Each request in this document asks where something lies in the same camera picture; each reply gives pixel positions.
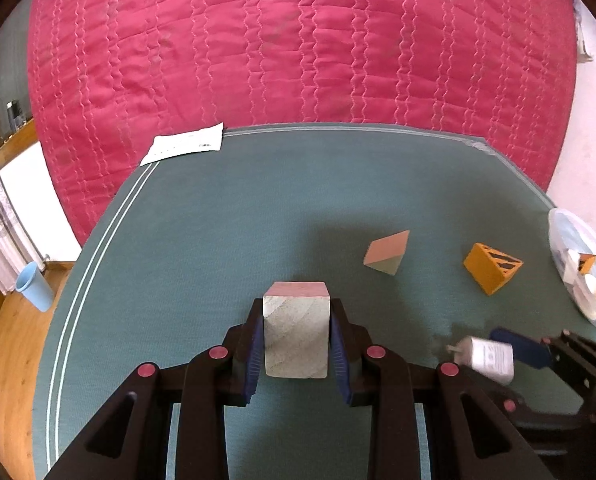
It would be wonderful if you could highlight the pale wooden cuboid block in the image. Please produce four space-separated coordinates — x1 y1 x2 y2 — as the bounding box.
262 281 332 380

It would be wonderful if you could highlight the white charger adapter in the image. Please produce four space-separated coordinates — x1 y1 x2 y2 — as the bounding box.
564 249 581 286
445 336 515 387

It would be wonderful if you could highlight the green table mat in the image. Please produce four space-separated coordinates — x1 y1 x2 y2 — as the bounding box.
30 122 596 480

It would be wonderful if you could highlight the pink quilted blanket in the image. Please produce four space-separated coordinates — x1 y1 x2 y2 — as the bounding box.
25 0 579 246

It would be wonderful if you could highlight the clear plastic bowl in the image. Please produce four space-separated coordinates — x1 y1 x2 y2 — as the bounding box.
548 207 596 333

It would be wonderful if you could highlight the white round cup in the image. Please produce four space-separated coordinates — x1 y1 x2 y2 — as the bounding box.
580 275 596 311

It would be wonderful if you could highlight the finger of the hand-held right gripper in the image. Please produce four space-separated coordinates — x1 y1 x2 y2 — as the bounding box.
499 393 586 429
490 328 596 386

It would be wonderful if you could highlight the light blue cup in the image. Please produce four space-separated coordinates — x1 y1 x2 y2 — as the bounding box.
15 261 55 312

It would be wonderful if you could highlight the large orange striped wedge block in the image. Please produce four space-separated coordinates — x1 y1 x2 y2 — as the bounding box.
463 242 524 296

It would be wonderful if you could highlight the white paper sheet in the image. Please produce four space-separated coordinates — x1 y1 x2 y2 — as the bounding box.
139 121 225 167

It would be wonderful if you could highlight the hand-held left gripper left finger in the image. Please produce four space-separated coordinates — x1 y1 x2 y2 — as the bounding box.
43 297 266 480

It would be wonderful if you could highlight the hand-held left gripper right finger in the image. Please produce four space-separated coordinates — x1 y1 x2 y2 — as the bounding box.
329 297 554 480

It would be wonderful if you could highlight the plain wooden triangular block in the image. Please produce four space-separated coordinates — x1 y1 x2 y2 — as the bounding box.
363 230 411 277

